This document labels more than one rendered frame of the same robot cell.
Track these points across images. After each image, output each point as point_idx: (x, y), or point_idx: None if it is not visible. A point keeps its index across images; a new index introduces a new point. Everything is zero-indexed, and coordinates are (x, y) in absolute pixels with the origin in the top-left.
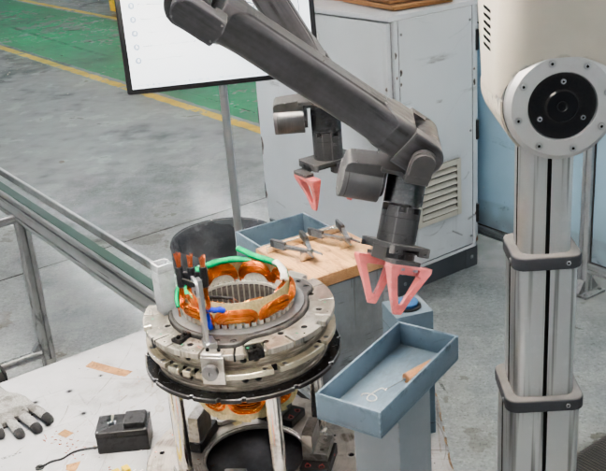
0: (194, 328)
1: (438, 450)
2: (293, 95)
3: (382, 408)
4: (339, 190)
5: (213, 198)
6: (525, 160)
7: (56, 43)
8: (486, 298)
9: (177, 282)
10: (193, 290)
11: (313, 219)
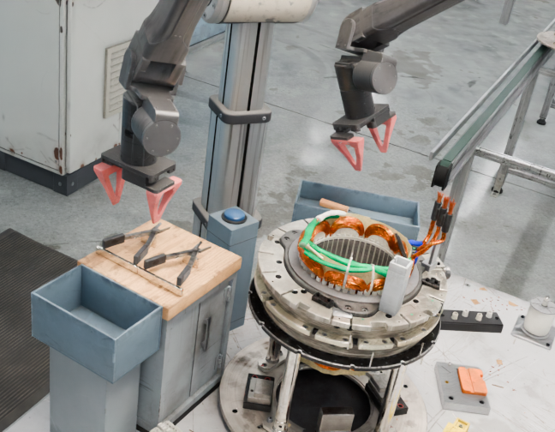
0: (414, 276)
1: (247, 304)
2: (153, 99)
3: (414, 201)
4: (393, 85)
5: None
6: (271, 37)
7: None
8: None
9: (449, 228)
10: None
11: (56, 279)
